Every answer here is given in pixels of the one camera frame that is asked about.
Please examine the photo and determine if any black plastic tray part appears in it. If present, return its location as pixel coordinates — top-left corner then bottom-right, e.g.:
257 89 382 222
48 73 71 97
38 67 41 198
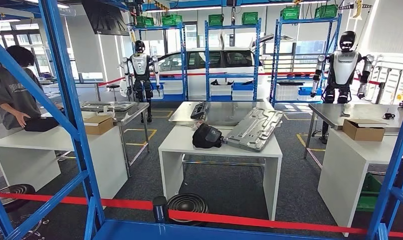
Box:
190 101 209 120

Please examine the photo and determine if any black car trim part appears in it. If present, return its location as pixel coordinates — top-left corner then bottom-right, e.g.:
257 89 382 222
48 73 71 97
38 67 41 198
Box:
210 79 235 87

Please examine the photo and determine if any blue metal shelf rack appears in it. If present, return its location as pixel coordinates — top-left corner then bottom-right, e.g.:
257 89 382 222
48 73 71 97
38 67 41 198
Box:
131 23 189 103
204 18 264 103
0 0 403 240
268 13 343 106

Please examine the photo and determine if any white panel desk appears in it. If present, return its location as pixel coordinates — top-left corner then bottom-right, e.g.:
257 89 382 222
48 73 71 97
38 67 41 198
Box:
317 127 401 238
0 110 129 200
158 125 284 222

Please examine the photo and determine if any white plastic bin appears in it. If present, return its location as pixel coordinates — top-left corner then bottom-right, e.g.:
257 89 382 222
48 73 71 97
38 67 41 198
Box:
274 83 304 102
210 85 233 97
162 81 184 96

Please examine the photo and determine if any white car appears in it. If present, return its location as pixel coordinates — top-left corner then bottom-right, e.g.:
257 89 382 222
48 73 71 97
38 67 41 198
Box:
119 34 296 102

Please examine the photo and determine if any red barrier belt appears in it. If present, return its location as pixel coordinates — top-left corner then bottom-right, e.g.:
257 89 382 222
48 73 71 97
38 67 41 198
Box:
0 193 403 240
97 72 381 87

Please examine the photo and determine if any white bin blue lid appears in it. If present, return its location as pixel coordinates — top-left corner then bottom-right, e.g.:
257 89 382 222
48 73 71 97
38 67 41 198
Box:
231 82 255 102

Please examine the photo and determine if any grey stamped metal panel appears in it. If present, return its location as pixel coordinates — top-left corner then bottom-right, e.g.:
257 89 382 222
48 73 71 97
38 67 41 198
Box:
80 100 137 112
223 106 285 153

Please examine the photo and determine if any silver black humanoid robot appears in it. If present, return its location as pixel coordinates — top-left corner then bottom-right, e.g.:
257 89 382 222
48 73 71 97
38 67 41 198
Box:
309 30 376 146
120 40 161 124

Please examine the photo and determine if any black ribbed round stool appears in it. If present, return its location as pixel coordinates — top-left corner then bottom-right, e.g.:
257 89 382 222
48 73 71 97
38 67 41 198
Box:
165 193 210 227
0 183 50 240

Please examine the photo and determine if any small black round stool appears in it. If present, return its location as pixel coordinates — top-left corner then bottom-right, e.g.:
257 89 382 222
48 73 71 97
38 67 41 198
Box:
106 83 121 103

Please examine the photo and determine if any green plastic crate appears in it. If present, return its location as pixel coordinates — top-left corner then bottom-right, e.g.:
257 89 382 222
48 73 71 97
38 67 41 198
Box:
136 15 155 27
314 4 339 19
241 11 260 25
161 13 184 27
208 13 225 27
280 6 301 20
356 172 383 213

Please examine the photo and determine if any brown cardboard box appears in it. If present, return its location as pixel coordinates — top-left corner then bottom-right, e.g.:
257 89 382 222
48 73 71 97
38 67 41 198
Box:
341 118 388 143
83 115 115 136

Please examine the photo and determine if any black hanging monitor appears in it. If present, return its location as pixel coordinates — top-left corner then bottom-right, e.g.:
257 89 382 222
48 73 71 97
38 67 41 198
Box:
81 0 130 37

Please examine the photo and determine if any black zipped case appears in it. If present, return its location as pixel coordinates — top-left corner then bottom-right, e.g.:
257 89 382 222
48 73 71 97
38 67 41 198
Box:
24 116 60 133

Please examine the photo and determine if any white metal railing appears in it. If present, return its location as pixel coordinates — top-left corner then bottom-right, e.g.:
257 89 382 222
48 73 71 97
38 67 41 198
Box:
373 55 403 105

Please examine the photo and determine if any yellow hanging tool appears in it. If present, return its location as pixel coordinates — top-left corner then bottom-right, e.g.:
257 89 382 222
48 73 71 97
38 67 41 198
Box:
351 0 364 20

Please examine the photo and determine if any person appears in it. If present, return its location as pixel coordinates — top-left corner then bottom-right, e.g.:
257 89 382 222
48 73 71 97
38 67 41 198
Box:
0 45 65 131

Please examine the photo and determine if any black belt stanchion post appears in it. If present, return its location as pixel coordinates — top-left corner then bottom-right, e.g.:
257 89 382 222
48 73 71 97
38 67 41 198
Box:
152 196 169 224

